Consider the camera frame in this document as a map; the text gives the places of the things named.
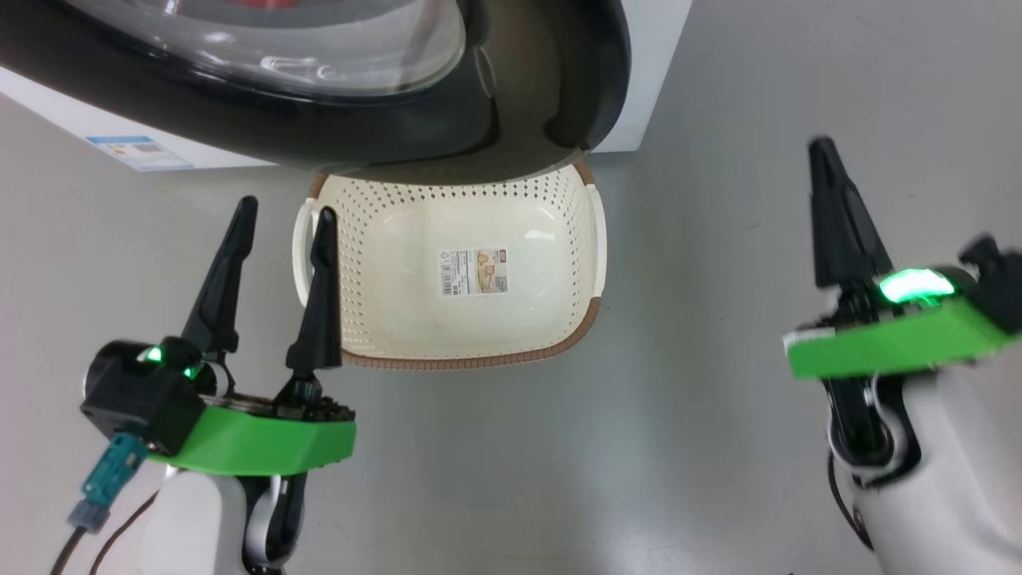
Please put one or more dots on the cream perforated laundry basket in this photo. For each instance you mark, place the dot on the cream perforated laundry basket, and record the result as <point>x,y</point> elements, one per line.
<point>399,319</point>

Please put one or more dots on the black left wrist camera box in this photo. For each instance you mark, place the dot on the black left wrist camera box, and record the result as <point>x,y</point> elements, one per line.
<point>136,399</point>

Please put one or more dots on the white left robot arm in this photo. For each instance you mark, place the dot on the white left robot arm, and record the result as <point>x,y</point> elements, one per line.
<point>192,527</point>

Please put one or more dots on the teal left camera connector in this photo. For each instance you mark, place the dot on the teal left camera connector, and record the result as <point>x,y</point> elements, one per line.
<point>112,471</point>

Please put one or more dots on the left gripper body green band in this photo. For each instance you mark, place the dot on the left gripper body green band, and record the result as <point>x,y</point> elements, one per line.
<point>255,439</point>

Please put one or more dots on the black glass washing machine door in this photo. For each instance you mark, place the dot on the black glass washing machine door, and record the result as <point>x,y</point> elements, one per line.
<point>319,136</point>

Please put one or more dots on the blue energy label sticker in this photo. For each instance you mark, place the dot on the blue energy label sticker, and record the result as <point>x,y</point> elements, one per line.
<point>140,153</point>

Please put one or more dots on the white front-load washing machine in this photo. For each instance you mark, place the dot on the white front-load washing machine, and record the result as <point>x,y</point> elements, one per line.
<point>639,80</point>

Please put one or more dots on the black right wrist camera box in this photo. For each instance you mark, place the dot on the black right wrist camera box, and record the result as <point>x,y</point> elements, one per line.
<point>1002,287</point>

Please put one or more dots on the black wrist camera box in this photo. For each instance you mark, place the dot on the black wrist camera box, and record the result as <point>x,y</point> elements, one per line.
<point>136,399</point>
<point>1002,287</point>

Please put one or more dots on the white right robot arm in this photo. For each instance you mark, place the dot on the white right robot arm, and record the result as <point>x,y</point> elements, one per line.
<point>950,479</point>

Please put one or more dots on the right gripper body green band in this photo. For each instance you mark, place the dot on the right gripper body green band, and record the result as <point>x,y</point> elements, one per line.
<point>894,343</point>

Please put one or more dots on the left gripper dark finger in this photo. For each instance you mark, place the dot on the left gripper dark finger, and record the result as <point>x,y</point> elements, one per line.
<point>219,303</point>
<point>319,319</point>

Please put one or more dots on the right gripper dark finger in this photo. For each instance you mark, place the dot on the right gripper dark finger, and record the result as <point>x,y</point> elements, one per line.
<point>846,231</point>

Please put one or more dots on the basket barcode label sticker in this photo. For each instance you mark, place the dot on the basket barcode label sticker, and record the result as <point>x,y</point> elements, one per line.
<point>473,271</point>

